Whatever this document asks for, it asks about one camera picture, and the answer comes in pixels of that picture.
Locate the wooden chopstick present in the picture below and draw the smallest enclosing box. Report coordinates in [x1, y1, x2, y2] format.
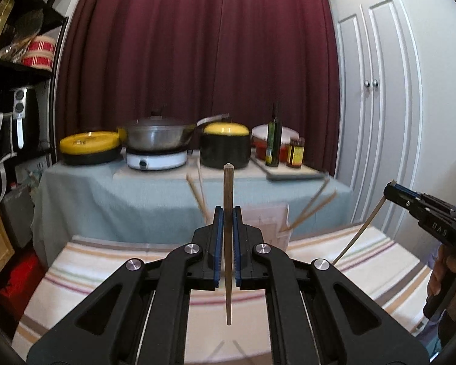
[197, 158, 209, 223]
[332, 188, 389, 266]
[223, 163, 234, 325]
[282, 191, 338, 231]
[296, 177, 330, 220]
[186, 175, 210, 223]

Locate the person's right hand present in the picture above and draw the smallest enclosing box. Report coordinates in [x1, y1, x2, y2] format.
[427, 243, 456, 322]

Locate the striped tablecloth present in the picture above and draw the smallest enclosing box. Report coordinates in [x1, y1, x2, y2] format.
[12, 228, 431, 364]

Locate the pink perforated utensil caddy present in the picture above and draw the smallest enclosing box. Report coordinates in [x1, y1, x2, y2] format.
[241, 203, 293, 251]

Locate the grey-blue tablecloth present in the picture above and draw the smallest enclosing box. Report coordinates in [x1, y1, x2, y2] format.
[31, 159, 354, 266]

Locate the white double-door cabinet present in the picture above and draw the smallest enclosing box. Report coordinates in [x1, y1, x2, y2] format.
[335, 0, 423, 222]

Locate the grey cutting board tray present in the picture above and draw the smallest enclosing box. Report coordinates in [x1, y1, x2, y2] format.
[250, 156, 326, 181]

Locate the white induction cooker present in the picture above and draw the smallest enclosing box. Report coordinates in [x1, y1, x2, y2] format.
[126, 148, 188, 172]

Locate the sauce jar yellow label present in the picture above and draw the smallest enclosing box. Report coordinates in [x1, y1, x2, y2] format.
[287, 137, 306, 168]

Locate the yellow black electric griddle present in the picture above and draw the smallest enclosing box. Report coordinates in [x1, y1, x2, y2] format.
[59, 131, 123, 166]

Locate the red container behind bottle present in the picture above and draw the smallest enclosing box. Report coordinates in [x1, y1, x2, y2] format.
[252, 142, 290, 162]

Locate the black wok with lid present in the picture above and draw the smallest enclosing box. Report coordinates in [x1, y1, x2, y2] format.
[117, 114, 230, 152]

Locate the dark olive oil bottle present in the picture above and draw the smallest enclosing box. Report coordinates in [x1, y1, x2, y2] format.
[265, 103, 281, 167]

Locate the black pot yellow lid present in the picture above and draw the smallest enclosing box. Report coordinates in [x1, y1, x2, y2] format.
[199, 122, 251, 169]

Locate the dark red curtain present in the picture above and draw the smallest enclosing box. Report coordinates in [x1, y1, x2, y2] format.
[55, 0, 340, 172]

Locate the red white round box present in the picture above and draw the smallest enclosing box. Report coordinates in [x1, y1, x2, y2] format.
[21, 36, 57, 72]

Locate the black storage shelf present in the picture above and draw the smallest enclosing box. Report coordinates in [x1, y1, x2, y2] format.
[0, 0, 68, 249]

